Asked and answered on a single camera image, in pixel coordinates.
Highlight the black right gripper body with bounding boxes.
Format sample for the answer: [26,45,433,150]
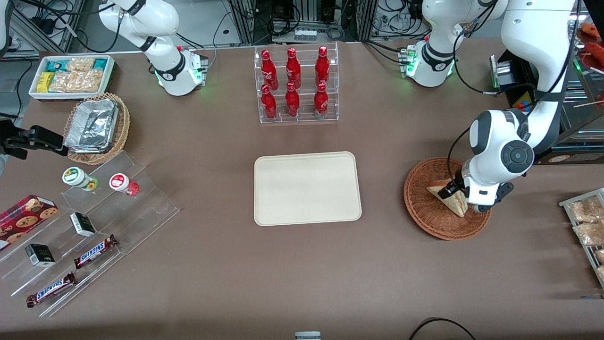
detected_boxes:
[0,134,31,160]

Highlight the triangular sandwich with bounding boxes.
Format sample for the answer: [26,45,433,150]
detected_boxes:
[427,178,469,218]

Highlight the round brown wicker basket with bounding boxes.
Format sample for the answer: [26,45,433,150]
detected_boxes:
[403,157,492,241]

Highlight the wicker basket holding foil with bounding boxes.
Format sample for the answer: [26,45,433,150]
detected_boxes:
[63,93,131,165]

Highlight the grey snack rack tray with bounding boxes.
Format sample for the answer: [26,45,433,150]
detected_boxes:
[559,188,604,289]

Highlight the cream plastic tray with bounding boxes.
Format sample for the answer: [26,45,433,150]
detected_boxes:
[254,151,362,227]

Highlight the stacked foil containers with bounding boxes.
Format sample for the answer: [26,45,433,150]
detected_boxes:
[64,99,119,153]

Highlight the green lid jar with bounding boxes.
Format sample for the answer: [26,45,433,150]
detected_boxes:
[62,167,99,191]

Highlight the red cookie box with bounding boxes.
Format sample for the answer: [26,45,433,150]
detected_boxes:
[0,195,59,251]

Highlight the red lid jar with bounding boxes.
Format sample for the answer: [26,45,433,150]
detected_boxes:
[109,173,140,196]

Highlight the white snack bin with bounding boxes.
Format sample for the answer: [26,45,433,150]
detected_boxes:
[28,55,116,102]

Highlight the small black box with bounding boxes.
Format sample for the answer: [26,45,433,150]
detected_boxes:
[70,212,96,237]
[25,244,56,267]

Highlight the clear bag of snacks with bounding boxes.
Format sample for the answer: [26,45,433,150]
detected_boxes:
[568,195,604,223]
[573,222,604,247]

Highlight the black food warmer yellow panel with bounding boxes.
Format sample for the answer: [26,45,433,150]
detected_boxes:
[490,9,604,166]

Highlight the Snickers bar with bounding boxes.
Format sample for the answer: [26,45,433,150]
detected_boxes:
[26,272,76,308]
[74,235,118,270]

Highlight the clear acrylic stepped display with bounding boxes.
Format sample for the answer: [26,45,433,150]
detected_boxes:
[0,150,180,318]

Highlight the red cola bottle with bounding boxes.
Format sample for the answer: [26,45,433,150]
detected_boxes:
[261,50,279,90]
[285,48,302,89]
[285,83,301,117]
[314,83,329,119]
[261,85,277,119]
[315,46,330,85]

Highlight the clear acrylic bottle rack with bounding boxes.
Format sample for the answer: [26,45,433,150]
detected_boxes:
[254,42,339,125]

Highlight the black floor cable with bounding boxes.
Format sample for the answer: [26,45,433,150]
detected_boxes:
[408,317,477,340]

